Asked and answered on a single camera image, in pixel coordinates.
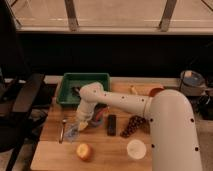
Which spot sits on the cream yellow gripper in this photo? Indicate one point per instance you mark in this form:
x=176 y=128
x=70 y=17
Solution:
x=82 y=125

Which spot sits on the light blue towel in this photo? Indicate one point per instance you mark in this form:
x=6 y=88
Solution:
x=72 y=133

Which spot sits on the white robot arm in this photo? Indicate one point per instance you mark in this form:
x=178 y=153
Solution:
x=174 y=139

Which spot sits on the red bowl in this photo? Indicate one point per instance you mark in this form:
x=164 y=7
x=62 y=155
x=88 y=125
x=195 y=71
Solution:
x=155 y=91

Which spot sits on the grey bowl on side table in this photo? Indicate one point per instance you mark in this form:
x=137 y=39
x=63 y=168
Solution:
x=192 y=83

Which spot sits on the red orange carrot toy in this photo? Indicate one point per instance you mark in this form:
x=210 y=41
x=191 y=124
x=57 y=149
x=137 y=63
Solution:
x=99 y=114

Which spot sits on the orange yellow apple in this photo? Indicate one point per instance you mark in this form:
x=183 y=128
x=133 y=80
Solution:
x=84 y=151

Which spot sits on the black rectangular block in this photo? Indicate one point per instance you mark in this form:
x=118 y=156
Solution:
x=111 y=125

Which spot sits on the dark utensil in tray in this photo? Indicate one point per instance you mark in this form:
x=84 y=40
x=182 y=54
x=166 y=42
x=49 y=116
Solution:
x=75 y=90

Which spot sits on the green plastic tray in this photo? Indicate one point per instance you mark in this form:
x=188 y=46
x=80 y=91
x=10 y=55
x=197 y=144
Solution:
x=68 y=94

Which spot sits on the bunch of dark grapes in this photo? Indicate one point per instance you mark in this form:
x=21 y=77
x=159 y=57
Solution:
x=135 y=122

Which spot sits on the black chair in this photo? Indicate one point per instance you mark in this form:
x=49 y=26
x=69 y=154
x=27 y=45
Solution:
x=21 y=90

